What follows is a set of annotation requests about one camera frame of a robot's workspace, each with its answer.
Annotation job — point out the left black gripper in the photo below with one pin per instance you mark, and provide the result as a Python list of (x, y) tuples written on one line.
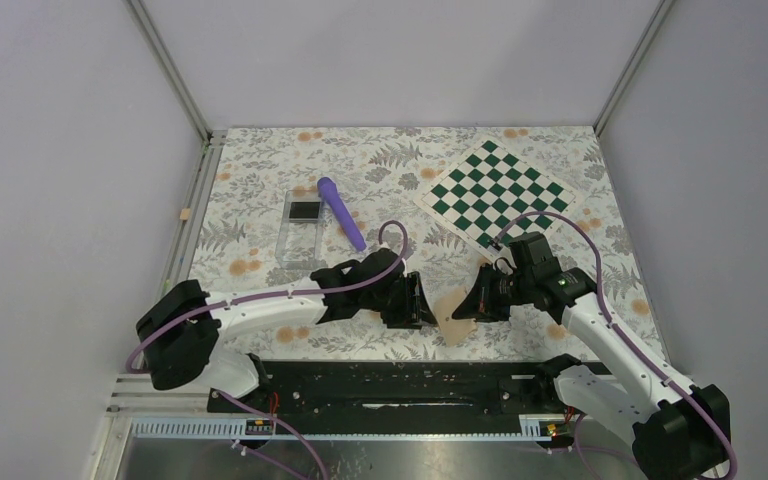
[(413, 312)]

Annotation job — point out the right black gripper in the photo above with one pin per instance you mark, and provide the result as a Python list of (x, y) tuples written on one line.
[(480, 304)]

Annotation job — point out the tan leather card holder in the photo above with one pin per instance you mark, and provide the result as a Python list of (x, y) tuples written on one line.
[(454, 331)]

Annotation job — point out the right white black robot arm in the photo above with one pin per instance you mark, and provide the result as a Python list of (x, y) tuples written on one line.
[(676, 429)]

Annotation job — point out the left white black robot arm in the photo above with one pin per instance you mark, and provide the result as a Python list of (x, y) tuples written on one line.
[(183, 335)]

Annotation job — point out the green white checkered board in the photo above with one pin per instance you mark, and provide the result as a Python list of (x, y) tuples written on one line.
[(480, 196)]

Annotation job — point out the clear plastic box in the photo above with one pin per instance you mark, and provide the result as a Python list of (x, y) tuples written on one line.
[(301, 229)]

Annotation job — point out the purple marker pen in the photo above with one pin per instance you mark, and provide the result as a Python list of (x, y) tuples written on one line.
[(329, 193)]

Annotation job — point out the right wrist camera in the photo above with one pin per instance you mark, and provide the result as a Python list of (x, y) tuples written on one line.
[(500, 262)]

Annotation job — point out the aluminium frame rail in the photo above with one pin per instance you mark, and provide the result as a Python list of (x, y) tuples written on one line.
[(135, 395)]

